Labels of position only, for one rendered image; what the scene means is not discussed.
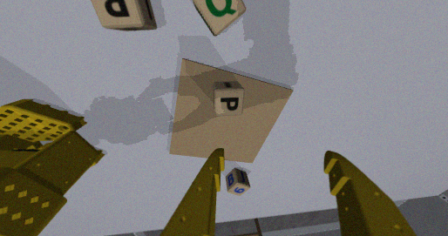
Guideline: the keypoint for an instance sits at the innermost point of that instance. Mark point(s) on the tan flat mat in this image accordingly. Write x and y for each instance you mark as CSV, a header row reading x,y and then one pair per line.
x,y
197,132

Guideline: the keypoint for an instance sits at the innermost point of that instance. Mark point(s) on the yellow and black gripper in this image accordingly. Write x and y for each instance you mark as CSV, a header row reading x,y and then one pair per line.
x,y
363,208

